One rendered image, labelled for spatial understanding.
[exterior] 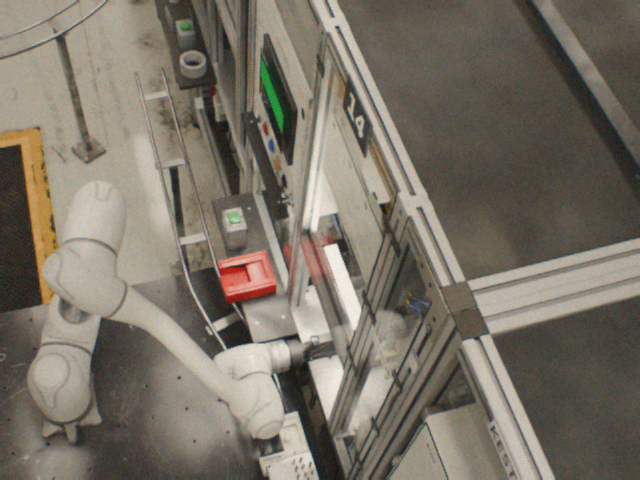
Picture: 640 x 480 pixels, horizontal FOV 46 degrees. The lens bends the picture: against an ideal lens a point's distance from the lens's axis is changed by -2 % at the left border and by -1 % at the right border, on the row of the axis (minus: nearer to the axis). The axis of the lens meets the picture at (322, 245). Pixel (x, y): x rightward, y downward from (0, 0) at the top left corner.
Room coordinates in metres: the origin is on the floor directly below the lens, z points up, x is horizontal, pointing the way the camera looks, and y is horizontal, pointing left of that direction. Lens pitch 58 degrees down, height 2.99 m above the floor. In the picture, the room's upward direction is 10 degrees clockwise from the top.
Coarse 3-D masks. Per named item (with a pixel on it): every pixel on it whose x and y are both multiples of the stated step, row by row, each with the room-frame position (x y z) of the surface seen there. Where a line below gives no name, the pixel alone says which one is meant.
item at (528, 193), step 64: (256, 0) 1.49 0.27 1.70; (320, 0) 1.14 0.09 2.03; (384, 0) 1.19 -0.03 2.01; (448, 0) 1.23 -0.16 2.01; (512, 0) 1.26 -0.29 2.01; (576, 0) 1.30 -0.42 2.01; (384, 64) 1.02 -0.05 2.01; (448, 64) 1.05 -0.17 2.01; (512, 64) 1.08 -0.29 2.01; (384, 128) 0.86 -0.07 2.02; (448, 128) 0.89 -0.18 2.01; (512, 128) 0.92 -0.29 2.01; (576, 128) 0.95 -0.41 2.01; (448, 192) 0.76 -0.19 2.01; (512, 192) 0.78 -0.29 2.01; (576, 192) 0.81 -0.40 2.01; (448, 256) 0.62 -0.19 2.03; (512, 256) 0.66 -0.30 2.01; (576, 256) 0.66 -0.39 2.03; (448, 320) 0.53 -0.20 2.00; (320, 448) 0.80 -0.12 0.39
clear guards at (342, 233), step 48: (336, 48) 1.02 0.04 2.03; (336, 96) 0.98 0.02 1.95; (336, 144) 0.95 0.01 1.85; (336, 192) 0.91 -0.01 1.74; (384, 192) 0.76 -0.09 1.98; (288, 240) 1.13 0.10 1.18; (336, 240) 0.87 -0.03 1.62; (336, 288) 0.83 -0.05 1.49; (384, 288) 0.68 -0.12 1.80; (336, 336) 0.79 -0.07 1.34; (384, 336) 0.63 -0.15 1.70; (384, 384) 0.59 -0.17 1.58; (336, 432) 0.67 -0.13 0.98
